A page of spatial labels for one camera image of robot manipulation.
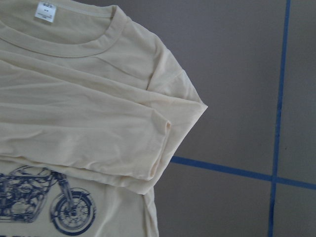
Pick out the cream long-sleeve graphic shirt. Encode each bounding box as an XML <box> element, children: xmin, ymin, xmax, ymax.
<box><xmin>0</xmin><ymin>0</ymin><xmax>207</xmax><ymax>237</ymax></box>

